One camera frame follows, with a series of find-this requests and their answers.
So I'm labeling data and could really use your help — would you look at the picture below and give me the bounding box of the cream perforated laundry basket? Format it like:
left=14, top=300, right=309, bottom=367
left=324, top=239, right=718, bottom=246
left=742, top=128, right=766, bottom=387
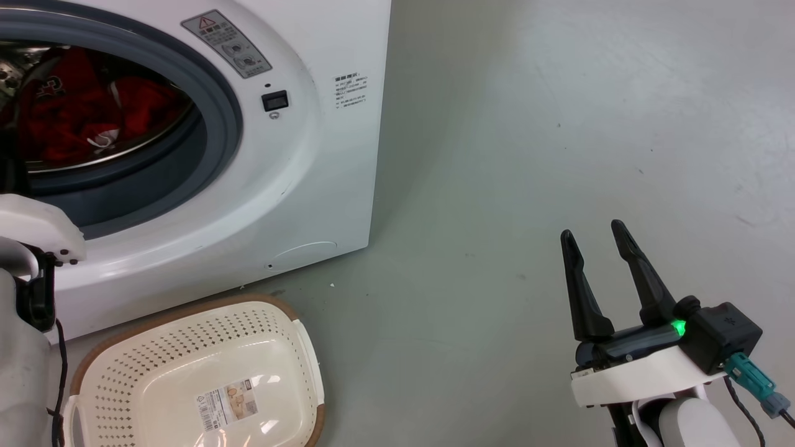
left=62, top=294, right=325, bottom=447

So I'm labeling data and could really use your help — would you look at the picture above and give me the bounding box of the grey warning sticker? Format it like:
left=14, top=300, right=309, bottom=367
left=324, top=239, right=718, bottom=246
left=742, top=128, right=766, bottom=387
left=181, top=9, right=273, bottom=79

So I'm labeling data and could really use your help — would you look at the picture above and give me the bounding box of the red clothing with white print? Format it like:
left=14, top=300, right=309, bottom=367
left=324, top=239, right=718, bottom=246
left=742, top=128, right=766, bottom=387
left=11, top=47, right=191, bottom=166

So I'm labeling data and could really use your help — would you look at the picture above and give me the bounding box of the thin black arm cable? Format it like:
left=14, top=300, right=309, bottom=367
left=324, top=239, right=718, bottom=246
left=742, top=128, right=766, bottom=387
left=723, top=375, right=768, bottom=447
left=47, top=318, right=69, bottom=447

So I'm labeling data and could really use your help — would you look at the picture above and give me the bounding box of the teal plug with black cable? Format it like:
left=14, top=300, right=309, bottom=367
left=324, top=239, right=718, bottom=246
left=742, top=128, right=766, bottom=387
left=723, top=352, right=795, bottom=429

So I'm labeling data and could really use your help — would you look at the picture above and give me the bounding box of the white front-load washing machine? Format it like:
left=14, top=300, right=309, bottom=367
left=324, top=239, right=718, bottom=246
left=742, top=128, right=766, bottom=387
left=0, top=0, right=393, bottom=343

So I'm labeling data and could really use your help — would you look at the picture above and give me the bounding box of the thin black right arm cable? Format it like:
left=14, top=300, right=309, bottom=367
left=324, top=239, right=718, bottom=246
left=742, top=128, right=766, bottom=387
left=723, top=375, right=768, bottom=447

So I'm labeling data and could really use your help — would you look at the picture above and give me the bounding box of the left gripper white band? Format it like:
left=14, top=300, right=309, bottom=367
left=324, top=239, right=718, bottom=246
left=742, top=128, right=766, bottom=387
left=0, top=81, right=86, bottom=266

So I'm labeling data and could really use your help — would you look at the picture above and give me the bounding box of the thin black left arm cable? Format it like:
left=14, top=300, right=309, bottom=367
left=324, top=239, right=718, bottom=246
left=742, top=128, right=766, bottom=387
left=47, top=318, right=69, bottom=447

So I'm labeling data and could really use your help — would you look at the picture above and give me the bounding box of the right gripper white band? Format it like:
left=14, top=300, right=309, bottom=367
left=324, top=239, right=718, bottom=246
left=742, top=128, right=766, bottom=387
left=560, top=219, right=729, bottom=409

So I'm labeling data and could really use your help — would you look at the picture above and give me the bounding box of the paper label with barcode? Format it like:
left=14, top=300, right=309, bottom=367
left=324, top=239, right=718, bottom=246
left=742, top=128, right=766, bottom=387
left=198, top=381, right=258, bottom=433

